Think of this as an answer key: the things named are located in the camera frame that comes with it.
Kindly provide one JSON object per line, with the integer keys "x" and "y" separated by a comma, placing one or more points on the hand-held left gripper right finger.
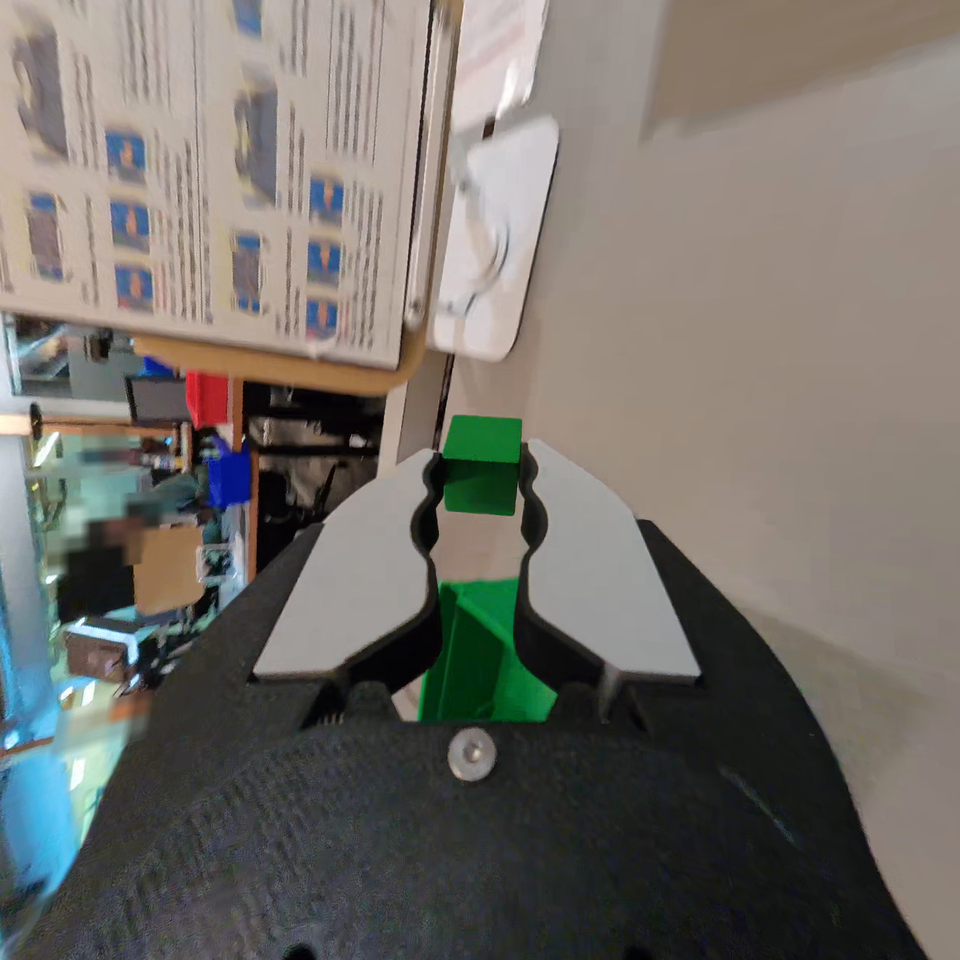
{"x": 607, "y": 585}

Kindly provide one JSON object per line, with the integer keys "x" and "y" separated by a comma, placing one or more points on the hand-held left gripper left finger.
{"x": 352, "y": 585}

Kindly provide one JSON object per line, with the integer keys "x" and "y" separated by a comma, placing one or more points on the green plastic bin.
{"x": 480, "y": 660}

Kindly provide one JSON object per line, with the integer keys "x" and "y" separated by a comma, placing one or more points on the green cube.
{"x": 480, "y": 465}

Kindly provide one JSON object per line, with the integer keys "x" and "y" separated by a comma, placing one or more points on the blue bin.
{"x": 229, "y": 472}

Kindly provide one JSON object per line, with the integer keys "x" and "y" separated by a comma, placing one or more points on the wooden sheet board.
{"x": 300, "y": 371}
{"x": 172, "y": 570}

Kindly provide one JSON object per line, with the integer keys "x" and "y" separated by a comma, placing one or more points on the red bin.
{"x": 208, "y": 397}

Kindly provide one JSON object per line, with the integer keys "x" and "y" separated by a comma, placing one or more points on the white stand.
{"x": 510, "y": 225}

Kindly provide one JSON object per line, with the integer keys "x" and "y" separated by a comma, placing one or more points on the printed instruction sheet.
{"x": 187, "y": 150}

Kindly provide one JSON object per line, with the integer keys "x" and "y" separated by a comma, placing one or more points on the white paper sheet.
{"x": 495, "y": 52}

